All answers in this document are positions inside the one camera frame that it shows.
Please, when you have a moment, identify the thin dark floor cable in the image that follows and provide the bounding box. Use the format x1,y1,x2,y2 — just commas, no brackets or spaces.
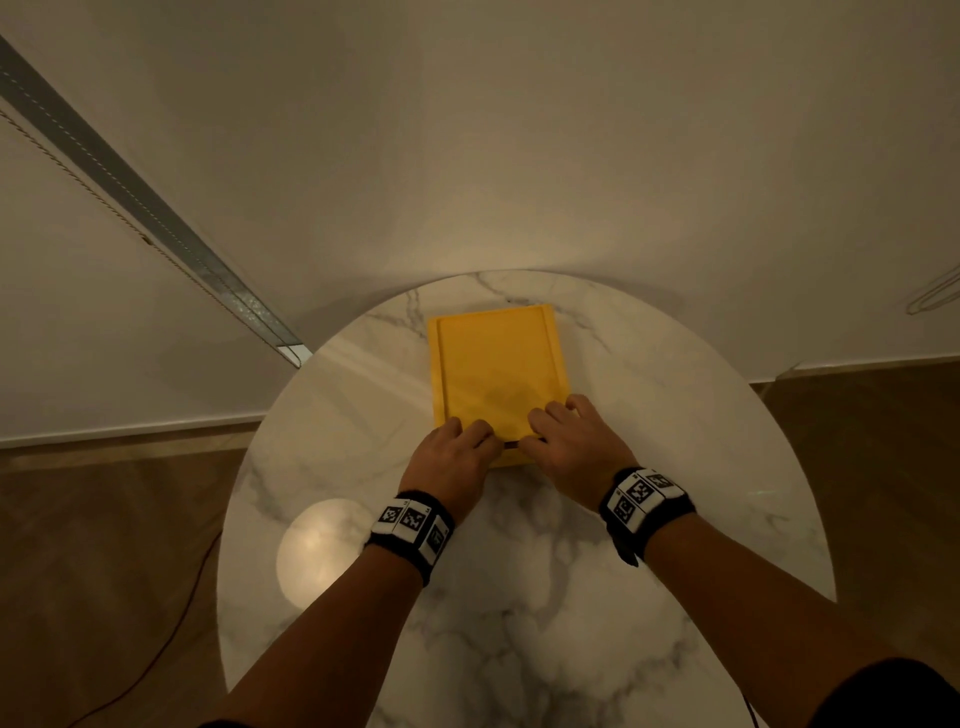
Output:
67,528,225,728

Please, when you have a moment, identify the person's left forearm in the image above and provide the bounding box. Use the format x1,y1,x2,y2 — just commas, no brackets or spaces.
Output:
202,543,425,728

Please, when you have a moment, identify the white baseboard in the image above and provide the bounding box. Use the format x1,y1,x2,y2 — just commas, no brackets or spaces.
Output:
0,410,270,451

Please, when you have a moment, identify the person's right forearm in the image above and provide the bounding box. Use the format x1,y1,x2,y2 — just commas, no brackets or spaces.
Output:
643,512,901,728

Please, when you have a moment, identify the black wristband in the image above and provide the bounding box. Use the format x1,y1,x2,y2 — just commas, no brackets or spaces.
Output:
597,466,697,568
363,489,457,588

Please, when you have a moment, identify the person's left hand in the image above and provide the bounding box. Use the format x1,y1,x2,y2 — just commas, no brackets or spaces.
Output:
397,416,505,526

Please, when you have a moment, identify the white marble table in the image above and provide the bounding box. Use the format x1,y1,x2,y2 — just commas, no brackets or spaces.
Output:
215,269,838,728

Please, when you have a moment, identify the black sleeve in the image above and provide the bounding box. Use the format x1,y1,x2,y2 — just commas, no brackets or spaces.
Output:
809,658,960,728

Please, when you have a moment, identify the yellow box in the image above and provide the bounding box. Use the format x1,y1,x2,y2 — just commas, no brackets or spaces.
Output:
425,303,573,470

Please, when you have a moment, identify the black right wristband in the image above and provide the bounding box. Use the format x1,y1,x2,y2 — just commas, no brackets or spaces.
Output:
597,466,697,568

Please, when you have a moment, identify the slotted metal wall rail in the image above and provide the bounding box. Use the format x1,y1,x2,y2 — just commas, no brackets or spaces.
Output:
905,262,960,316
0,33,313,369

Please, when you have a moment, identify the person's right hand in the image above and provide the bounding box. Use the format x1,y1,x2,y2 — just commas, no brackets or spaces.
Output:
517,394,640,513

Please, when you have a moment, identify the black left wristband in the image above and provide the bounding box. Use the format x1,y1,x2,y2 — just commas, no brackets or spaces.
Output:
363,489,457,588

